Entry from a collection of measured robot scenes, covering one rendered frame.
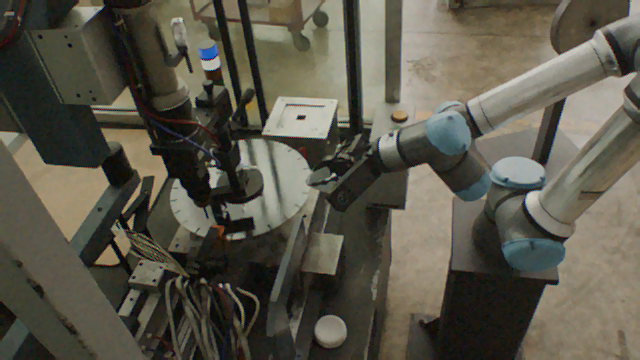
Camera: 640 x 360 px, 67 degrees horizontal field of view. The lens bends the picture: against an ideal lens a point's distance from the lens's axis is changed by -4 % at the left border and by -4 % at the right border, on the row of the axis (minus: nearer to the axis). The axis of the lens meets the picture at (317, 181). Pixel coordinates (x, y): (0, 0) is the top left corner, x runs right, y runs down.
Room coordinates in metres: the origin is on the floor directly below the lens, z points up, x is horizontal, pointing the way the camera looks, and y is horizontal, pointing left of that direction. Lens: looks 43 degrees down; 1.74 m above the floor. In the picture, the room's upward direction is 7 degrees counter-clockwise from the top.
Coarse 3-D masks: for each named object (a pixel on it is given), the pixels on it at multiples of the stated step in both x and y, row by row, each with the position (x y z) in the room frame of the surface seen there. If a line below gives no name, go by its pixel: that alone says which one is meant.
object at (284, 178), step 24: (240, 144) 1.00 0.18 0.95; (264, 144) 0.99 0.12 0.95; (264, 168) 0.90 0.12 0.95; (288, 168) 0.89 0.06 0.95; (264, 192) 0.82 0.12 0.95; (288, 192) 0.81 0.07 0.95; (192, 216) 0.77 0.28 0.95; (216, 216) 0.76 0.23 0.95; (240, 216) 0.75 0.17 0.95; (264, 216) 0.74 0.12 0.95; (288, 216) 0.73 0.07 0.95
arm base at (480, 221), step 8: (480, 216) 0.79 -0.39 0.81; (488, 216) 0.76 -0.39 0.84; (480, 224) 0.77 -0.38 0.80; (488, 224) 0.75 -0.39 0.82; (472, 232) 0.78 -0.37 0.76; (480, 232) 0.76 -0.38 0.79; (488, 232) 0.74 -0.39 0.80; (496, 232) 0.73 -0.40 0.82; (480, 240) 0.74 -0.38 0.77; (488, 240) 0.74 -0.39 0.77; (496, 240) 0.72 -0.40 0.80; (480, 248) 0.74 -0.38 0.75; (488, 248) 0.72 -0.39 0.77; (496, 248) 0.71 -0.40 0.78; (496, 256) 0.71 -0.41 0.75; (504, 256) 0.70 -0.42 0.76
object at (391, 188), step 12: (384, 108) 1.15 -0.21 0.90; (396, 108) 1.15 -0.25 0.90; (408, 108) 1.14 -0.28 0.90; (384, 120) 1.10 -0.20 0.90; (408, 120) 1.08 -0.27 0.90; (372, 132) 1.05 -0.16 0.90; (384, 132) 1.05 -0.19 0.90; (384, 180) 0.91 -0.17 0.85; (396, 180) 0.90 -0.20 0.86; (408, 180) 0.97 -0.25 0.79; (372, 192) 0.92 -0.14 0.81; (384, 192) 0.91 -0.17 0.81; (396, 192) 0.90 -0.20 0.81; (372, 204) 0.92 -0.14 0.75; (384, 204) 0.91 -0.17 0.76; (396, 204) 0.90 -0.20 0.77
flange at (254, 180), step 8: (224, 176) 0.87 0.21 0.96; (248, 176) 0.85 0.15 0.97; (256, 176) 0.86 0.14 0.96; (216, 184) 0.85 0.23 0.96; (224, 184) 0.85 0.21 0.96; (248, 184) 0.84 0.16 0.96; (256, 184) 0.83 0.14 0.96; (248, 192) 0.81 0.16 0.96; (256, 192) 0.81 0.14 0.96; (232, 200) 0.80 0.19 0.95; (240, 200) 0.80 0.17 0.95
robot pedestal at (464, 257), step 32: (480, 256) 0.71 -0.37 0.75; (448, 288) 0.76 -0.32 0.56; (480, 288) 0.68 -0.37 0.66; (512, 288) 0.66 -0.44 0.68; (544, 288) 0.64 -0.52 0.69; (416, 320) 0.99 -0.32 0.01; (448, 320) 0.70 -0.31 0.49; (480, 320) 0.67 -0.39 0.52; (512, 320) 0.65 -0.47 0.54; (416, 352) 0.85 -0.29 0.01; (448, 352) 0.69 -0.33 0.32; (480, 352) 0.66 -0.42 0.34; (512, 352) 0.64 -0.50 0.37
